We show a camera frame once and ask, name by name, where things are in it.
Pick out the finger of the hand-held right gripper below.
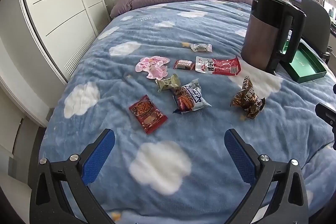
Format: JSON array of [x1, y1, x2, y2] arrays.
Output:
[[315, 102, 336, 135]]

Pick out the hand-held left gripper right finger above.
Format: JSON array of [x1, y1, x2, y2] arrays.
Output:
[[224, 128, 309, 224]]

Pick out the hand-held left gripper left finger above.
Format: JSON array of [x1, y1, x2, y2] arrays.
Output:
[[29, 128, 116, 224]]

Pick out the green tray box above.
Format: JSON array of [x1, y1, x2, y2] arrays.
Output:
[[280, 39, 327, 83]]

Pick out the brown crinkled snack bag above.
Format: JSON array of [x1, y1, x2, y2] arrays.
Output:
[[230, 76, 265, 119]]

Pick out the red noodle snack packet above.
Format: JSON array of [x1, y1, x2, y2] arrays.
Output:
[[129, 94, 168, 134]]

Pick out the blue and white snack bag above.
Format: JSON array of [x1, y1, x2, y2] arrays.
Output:
[[172, 79, 213, 115]]

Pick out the red and white snack packet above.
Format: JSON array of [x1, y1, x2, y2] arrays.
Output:
[[195, 56, 241, 76]]

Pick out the olive green snack packet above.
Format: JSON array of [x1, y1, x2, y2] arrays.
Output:
[[155, 73, 181, 92]]

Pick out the pink cartoon snack packet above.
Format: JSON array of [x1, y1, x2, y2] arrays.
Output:
[[135, 55, 171, 80]]

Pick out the small brown candy packet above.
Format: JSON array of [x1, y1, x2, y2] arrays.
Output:
[[174, 59, 195, 70]]

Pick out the clear cartoon pastry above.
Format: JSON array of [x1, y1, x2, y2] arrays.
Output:
[[190, 43, 213, 52]]

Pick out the grey chair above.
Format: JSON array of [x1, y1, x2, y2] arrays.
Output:
[[301, 0, 332, 64]]

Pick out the blue cloud blanket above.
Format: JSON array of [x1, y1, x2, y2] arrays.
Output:
[[39, 0, 336, 224]]

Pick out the white wardrobe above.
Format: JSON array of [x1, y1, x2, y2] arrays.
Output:
[[16, 0, 111, 83]]

